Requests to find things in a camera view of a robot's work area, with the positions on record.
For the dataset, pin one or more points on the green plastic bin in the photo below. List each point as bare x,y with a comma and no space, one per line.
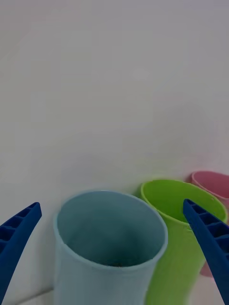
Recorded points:
167,197

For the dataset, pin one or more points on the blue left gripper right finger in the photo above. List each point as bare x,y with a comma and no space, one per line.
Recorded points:
212,238

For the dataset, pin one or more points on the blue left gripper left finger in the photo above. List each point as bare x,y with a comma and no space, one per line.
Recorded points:
16,238

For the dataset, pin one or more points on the pink plastic bin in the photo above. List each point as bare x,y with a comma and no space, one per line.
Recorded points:
214,183

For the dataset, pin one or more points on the pale blue plastic bin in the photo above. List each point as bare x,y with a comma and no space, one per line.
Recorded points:
100,283

